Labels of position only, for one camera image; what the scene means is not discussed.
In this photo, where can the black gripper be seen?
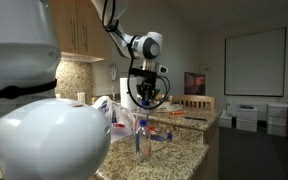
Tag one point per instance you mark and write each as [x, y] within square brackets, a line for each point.
[148, 80]

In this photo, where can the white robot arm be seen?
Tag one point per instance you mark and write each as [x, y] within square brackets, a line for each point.
[34, 140]

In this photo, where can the white plastic bag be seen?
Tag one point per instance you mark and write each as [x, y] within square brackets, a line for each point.
[124, 116]

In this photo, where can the white bowl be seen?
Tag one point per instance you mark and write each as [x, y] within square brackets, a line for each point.
[166, 104]

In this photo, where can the white paper towel roll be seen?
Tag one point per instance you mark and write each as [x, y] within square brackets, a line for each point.
[124, 93]

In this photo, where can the white paper sheet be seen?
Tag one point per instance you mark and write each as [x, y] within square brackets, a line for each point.
[177, 107]

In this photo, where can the orange marker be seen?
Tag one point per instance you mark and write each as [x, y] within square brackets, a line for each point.
[177, 112]

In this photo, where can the wooden chair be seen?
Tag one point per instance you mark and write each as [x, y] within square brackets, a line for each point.
[192, 100]

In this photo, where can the dark reddish framed picture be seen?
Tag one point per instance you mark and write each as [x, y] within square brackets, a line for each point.
[194, 83]

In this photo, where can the small amber bottle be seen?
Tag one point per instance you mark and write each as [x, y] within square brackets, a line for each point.
[94, 99]

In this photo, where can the thin black flat object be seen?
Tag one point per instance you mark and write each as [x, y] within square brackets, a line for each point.
[195, 118]

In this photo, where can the white printer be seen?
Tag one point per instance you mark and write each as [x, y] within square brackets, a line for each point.
[246, 120]

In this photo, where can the white projector screen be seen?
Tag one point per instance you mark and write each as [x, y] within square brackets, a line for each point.
[255, 61]

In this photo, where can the white drawer unit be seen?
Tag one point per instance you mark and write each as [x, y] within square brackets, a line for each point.
[277, 118]

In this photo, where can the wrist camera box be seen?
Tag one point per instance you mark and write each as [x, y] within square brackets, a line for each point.
[162, 69]

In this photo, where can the white wall phone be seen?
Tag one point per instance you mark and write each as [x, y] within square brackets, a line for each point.
[113, 71]

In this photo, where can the white wall outlet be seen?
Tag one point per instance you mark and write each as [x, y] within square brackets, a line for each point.
[81, 97]

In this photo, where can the wooden wall cabinets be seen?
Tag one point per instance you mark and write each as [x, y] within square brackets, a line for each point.
[84, 30]

